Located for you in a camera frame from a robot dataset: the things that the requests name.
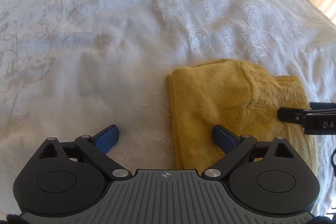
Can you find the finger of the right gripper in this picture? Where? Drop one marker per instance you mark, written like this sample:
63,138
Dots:
322,106
295,116

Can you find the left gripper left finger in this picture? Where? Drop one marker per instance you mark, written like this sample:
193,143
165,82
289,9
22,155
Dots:
95,149

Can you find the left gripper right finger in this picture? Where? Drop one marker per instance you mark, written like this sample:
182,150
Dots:
237,149

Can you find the mustard yellow knit sweater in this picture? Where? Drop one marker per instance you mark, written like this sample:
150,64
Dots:
243,97

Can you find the white floral bedspread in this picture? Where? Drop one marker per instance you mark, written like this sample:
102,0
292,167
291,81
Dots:
73,67

